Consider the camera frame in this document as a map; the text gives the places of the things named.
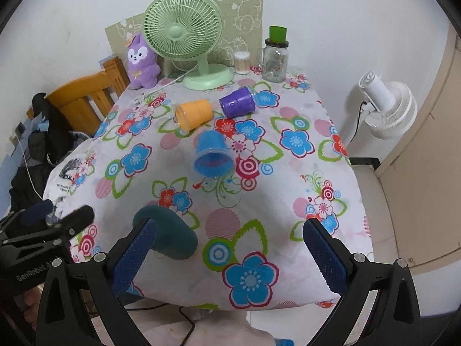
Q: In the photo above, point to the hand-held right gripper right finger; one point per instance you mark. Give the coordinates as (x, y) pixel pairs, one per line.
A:
(326, 259)

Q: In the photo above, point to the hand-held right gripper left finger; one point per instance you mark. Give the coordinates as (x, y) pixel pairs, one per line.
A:
(134, 256)

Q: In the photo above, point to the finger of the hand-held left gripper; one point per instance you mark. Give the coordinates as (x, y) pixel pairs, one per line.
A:
(77, 218)
(38, 212)

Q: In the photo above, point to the dark green cup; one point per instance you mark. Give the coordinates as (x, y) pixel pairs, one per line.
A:
(173, 234)

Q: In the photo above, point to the blue cup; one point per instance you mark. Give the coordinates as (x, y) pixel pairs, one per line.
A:
(210, 147)

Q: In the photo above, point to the orange cup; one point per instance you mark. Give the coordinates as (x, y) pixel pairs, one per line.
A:
(196, 113)

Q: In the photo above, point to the purple cup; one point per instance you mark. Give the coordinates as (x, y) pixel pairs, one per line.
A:
(236, 102)

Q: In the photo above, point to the small green cup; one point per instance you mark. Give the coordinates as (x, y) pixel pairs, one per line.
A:
(277, 34)

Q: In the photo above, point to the white printed shirt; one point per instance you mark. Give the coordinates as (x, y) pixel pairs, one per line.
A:
(65, 182)

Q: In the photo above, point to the pile of dark clothes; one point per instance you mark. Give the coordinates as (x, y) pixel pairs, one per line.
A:
(39, 151)

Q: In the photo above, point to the floral tablecloth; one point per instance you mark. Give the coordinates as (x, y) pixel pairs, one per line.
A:
(281, 202)

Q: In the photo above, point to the wooden chair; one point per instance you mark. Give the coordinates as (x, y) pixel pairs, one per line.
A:
(75, 97)

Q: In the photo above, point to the beige door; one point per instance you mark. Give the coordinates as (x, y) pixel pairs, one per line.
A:
(425, 187)

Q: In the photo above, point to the white standing fan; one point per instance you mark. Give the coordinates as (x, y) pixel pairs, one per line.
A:
(392, 111)

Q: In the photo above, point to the purple plush toy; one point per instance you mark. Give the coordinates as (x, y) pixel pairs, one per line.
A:
(138, 65)

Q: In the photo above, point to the glass jar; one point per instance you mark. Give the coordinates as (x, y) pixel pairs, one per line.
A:
(274, 63)

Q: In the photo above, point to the green desk fan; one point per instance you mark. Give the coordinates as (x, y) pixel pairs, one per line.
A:
(176, 30)

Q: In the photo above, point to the cotton swab container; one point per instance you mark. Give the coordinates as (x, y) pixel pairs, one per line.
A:
(242, 63)

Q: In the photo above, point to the printed cardboard sheet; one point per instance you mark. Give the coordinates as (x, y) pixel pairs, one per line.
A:
(245, 18)

